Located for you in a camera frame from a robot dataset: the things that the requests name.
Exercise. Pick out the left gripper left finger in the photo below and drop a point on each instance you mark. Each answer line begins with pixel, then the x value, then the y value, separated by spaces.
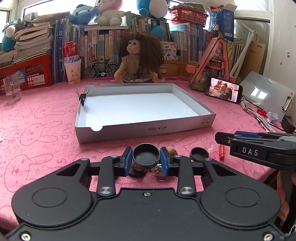
pixel 111 167

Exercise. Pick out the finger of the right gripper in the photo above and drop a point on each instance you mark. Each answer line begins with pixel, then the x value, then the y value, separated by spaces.
pixel 257 135
pixel 224 138

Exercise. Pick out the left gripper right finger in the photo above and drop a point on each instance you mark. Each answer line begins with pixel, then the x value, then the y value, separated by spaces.
pixel 181 167

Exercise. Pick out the red plastic tube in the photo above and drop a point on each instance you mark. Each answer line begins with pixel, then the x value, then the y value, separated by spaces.
pixel 221 152

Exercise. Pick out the small black cap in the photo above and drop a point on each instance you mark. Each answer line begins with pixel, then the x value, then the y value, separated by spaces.
pixel 198 154

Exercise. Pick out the black round lid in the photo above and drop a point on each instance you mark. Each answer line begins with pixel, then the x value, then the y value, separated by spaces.
pixel 145 156

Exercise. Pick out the clear plastic clipboard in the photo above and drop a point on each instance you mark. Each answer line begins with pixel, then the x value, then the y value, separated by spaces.
pixel 267 94

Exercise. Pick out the black smartphone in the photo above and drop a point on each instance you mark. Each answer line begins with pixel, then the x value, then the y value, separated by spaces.
pixel 224 90

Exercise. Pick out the shallow white cardboard tray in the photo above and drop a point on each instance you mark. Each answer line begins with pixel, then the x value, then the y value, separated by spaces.
pixel 119 111

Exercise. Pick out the black binder clip on tray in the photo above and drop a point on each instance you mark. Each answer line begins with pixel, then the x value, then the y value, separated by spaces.
pixel 82 96

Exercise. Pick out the pink triangular toy box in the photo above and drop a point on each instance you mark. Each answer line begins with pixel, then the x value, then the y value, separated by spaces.
pixel 213 64

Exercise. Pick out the pink bunny tablecloth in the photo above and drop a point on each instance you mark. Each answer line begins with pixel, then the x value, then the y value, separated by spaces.
pixel 38 136

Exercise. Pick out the small brown jar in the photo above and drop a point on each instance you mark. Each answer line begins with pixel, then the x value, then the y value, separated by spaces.
pixel 162 72

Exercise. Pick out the miniature black bicycle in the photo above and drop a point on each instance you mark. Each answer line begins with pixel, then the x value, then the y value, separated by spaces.
pixel 96 69

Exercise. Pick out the white paper cup with cat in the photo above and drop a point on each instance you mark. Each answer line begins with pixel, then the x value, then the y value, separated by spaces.
pixel 73 72

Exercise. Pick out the brown-haired doll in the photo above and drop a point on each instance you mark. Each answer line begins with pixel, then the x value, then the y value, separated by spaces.
pixel 140 57

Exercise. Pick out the blue cardboard box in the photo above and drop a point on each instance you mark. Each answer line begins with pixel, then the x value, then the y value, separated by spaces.
pixel 222 20

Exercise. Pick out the red beer can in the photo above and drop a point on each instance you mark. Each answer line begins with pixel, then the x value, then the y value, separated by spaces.
pixel 70 52

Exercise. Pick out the red plastic crate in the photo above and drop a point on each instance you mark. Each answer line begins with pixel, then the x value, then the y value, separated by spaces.
pixel 34 73

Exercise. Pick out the red plastic basket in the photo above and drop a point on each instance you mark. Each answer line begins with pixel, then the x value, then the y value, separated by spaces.
pixel 181 15

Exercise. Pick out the large blue white plush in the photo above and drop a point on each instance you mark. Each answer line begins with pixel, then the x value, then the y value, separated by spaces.
pixel 157 10

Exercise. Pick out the stack of books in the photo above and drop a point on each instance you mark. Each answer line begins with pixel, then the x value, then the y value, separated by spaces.
pixel 34 35

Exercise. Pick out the white pink plush rabbit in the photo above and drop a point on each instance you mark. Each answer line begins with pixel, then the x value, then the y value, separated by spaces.
pixel 109 13

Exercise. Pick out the blue plush toy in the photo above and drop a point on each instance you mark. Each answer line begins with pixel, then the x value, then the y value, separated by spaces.
pixel 83 14

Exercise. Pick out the blue penguin plush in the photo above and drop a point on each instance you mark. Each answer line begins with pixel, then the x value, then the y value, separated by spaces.
pixel 8 43

